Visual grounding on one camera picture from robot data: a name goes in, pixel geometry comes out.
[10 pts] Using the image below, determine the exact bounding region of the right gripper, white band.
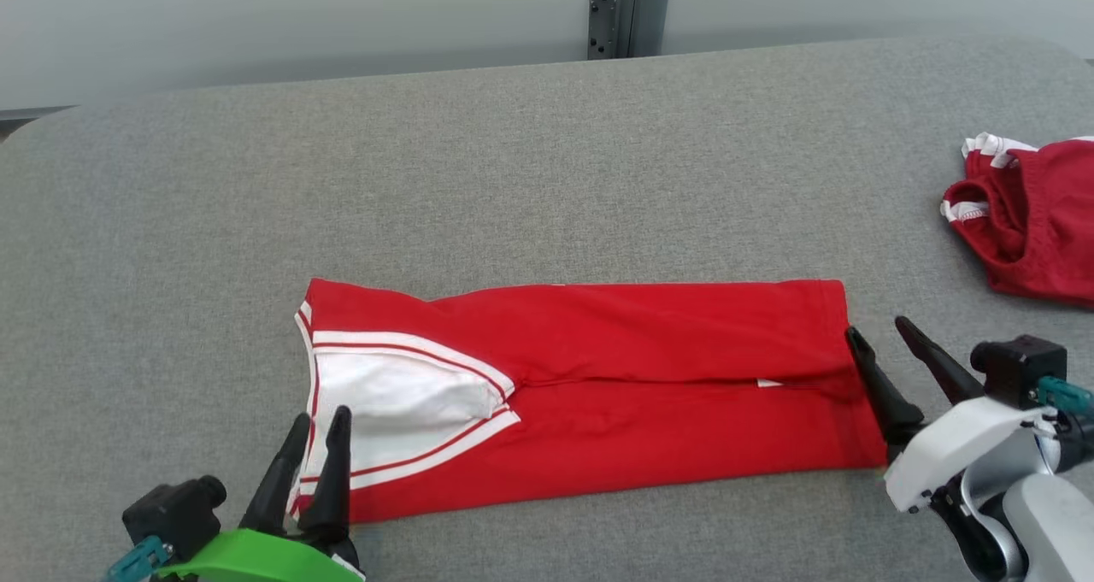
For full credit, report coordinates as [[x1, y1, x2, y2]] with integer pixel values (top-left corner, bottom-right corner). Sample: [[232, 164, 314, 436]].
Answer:
[[844, 315, 1061, 514]]

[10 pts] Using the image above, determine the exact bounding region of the teal cable connector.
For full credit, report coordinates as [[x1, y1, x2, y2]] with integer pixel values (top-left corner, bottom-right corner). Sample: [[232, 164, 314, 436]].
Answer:
[[1037, 375, 1094, 417], [107, 535, 172, 582]]

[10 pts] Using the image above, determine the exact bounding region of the red shirt with white sleeves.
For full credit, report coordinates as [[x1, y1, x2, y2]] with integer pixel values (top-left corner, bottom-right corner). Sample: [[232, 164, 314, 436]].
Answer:
[[293, 278, 890, 525]]

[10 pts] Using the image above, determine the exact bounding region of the right teal cable connector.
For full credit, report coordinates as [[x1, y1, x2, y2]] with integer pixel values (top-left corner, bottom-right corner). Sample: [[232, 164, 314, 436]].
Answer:
[[1037, 375, 1094, 417]]

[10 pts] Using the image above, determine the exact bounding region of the left gripper, green band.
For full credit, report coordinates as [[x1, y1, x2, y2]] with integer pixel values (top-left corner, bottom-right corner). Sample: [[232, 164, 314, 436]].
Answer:
[[154, 406, 367, 582]]

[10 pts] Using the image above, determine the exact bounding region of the grey metal post with bracket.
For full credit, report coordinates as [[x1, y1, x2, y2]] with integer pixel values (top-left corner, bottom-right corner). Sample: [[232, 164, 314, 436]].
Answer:
[[586, 0, 671, 62]]

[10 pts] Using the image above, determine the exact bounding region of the left teal cable connector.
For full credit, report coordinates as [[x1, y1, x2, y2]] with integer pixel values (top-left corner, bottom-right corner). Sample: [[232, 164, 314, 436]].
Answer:
[[107, 535, 172, 582]]

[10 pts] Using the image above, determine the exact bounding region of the red and white basketball jersey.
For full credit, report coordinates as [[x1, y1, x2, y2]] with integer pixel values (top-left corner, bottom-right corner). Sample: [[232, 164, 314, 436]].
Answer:
[[940, 132, 1094, 308]]

